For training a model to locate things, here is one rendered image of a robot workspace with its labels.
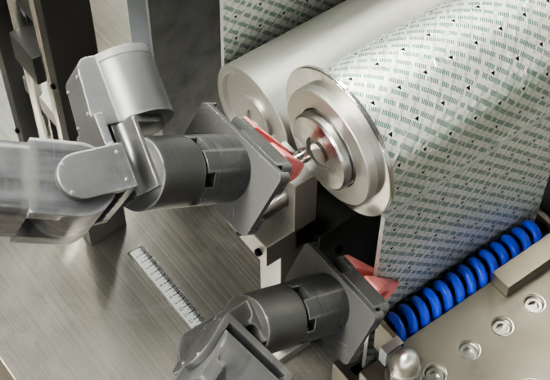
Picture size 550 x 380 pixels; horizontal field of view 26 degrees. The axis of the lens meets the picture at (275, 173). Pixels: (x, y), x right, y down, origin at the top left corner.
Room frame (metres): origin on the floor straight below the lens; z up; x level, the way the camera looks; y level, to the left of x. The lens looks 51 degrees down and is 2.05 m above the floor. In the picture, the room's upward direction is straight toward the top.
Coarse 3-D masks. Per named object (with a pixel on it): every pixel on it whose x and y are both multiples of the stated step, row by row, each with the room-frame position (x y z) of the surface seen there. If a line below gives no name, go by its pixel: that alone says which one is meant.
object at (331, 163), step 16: (304, 112) 0.69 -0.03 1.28; (320, 112) 0.68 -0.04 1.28; (304, 128) 0.68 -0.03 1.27; (320, 128) 0.66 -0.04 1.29; (336, 128) 0.66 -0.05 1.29; (304, 144) 0.68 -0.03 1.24; (320, 144) 0.66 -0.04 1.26; (336, 144) 0.65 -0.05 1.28; (320, 160) 0.66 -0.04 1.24; (336, 160) 0.64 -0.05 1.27; (352, 160) 0.64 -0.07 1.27; (320, 176) 0.66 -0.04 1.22; (336, 176) 0.64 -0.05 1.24; (352, 176) 0.64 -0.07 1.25
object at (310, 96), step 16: (304, 96) 0.70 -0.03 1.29; (320, 96) 0.68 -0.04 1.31; (288, 112) 0.71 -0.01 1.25; (336, 112) 0.66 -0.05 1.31; (352, 128) 0.65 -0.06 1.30; (352, 144) 0.64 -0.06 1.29; (368, 144) 0.64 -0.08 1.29; (368, 160) 0.63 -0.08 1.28; (368, 176) 0.63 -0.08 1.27; (336, 192) 0.66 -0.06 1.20; (352, 192) 0.64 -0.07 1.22; (368, 192) 0.62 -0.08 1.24
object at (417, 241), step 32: (544, 128) 0.75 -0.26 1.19; (480, 160) 0.69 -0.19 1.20; (512, 160) 0.72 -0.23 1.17; (544, 160) 0.76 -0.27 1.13; (448, 192) 0.67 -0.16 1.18; (480, 192) 0.70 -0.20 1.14; (512, 192) 0.73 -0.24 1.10; (384, 224) 0.62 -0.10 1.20; (416, 224) 0.65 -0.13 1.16; (448, 224) 0.68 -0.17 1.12; (480, 224) 0.71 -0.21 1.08; (512, 224) 0.74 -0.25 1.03; (384, 256) 0.63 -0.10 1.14; (416, 256) 0.66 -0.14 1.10; (448, 256) 0.69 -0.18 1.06; (416, 288) 0.66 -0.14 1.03
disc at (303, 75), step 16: (288, 80) 0.73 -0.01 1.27; (304, 80) 0.71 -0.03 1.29; (320, 80) 0.69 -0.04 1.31; (336, 80) 0.68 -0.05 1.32; (288, 96) 0.73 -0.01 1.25; (336, 96) 0.68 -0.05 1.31; (352, 96) 0.66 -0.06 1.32; (352, 112) 0.66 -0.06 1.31; (368, 128) 0.64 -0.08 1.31; (384, 144) 0.63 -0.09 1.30; (384, 160) 0.63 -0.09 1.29; (384, 176) 0.62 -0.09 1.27; (384, 192) 0.62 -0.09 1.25; (352, 208) 0.65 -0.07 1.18; (368, 208) 0.63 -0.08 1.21; (384, 208) 0.62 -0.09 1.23
